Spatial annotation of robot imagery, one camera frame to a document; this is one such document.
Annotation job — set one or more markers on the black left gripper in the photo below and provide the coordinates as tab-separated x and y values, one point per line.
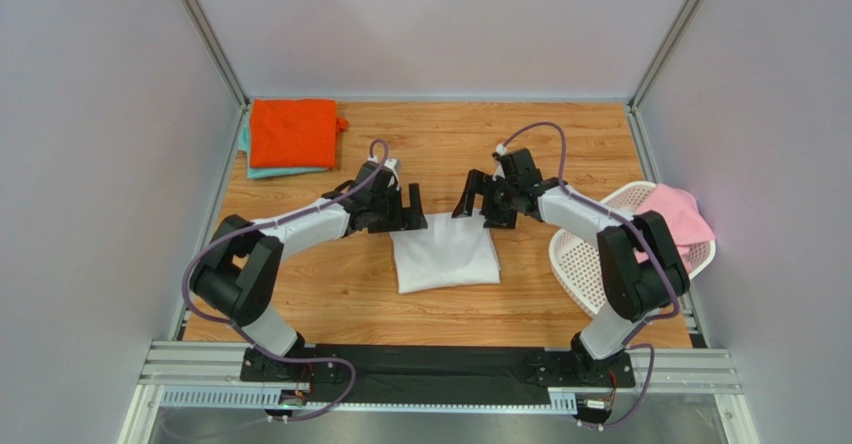
400	221

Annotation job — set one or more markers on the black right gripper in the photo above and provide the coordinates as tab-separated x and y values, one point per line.
492	197

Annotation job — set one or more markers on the white t shirt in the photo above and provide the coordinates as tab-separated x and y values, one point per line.
449	252

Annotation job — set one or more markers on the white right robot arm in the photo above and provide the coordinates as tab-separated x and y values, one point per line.
641	269

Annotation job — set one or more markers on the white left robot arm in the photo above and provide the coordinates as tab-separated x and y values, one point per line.
236	273

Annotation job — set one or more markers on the white perforated plastic basket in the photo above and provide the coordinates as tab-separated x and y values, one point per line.
575	263

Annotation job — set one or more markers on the folded orange t shirt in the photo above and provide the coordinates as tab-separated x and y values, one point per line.
295	133

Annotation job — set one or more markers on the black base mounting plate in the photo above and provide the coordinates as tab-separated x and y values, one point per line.
371	374

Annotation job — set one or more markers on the folded teal t shirt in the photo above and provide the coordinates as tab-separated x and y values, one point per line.
256	173

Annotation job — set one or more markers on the pink t shirt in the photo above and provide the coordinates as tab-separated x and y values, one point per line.
680	210

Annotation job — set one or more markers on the aluminium front frame rail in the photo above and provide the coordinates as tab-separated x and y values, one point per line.
207	375

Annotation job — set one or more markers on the right aluminium corner post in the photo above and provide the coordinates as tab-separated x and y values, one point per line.
671	39

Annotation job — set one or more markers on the aluminium corner post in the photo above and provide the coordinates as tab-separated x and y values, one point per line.
671	39
214	48

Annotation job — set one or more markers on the left aluminium corner post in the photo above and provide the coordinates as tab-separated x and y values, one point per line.
214	48

